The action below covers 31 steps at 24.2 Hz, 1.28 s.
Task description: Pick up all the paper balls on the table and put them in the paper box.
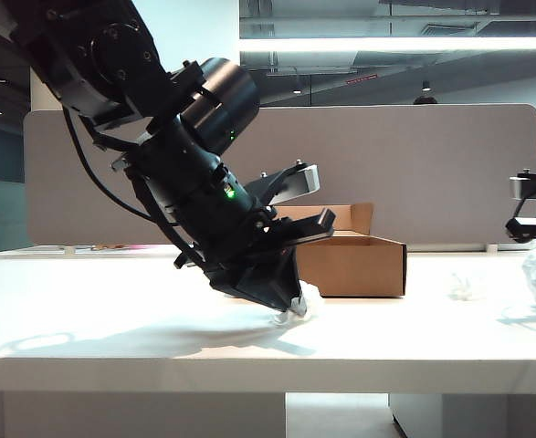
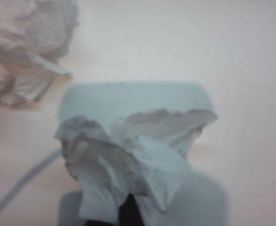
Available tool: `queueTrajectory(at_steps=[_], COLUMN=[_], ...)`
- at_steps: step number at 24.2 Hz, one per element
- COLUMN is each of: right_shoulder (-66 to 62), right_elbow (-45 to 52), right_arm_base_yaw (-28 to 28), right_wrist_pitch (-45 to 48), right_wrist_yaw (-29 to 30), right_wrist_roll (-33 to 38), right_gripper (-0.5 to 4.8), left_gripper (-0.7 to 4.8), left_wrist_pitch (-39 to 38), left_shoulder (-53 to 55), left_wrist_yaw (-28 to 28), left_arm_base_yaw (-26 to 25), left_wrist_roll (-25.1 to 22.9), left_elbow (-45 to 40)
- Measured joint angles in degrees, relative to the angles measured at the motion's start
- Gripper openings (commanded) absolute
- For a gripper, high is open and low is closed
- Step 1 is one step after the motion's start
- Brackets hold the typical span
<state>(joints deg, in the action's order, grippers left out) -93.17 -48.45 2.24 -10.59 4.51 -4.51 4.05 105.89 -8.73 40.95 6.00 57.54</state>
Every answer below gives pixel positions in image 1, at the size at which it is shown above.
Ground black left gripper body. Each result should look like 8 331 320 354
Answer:
173 205 337 280

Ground elongated white paper ball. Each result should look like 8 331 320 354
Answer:
271 280 326 326

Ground small white paper ball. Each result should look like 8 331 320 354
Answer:
449 272 478 301

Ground brown cardboard box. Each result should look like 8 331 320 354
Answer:
271 202 408 297

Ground colourful items behind divider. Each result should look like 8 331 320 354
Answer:
91 245 159 252

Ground grey desk divider panel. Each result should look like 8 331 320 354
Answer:
23 103 536 252

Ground white table support panel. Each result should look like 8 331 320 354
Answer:
0 391 287 438

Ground long ceiling light strip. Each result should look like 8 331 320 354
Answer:
238 36 536 54

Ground dark glass door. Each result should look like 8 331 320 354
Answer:
0 20 32 256

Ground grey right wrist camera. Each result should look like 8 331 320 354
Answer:
509 169 536 203

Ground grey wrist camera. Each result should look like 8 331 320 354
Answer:
244 159 321 206
509 169 536 203

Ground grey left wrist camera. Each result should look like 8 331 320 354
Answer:
244 159 321 206

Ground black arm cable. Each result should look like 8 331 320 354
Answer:
61 107 191 256

